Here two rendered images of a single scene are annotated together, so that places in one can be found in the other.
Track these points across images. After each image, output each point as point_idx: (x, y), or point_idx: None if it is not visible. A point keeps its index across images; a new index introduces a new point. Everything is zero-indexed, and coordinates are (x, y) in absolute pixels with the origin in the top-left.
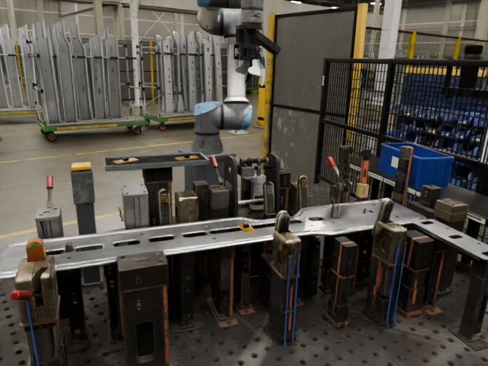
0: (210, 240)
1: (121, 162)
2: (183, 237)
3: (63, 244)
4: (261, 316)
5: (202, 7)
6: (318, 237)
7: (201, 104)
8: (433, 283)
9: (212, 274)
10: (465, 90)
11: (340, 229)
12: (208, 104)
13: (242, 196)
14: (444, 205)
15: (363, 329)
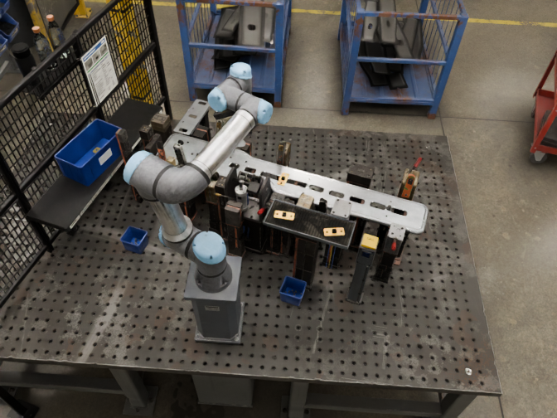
0: (312, 178)
1: (339, 228)
2: (324, 189)
3: (390, 216)
4: None
5: (246, 134)
6: (153, 246)
7: (220, 240)
8: None
9: None
10: (55, 79)
11: (236, 150)
12: (216, 234)
13: (241, 219)
14: (167, 120)
15: None
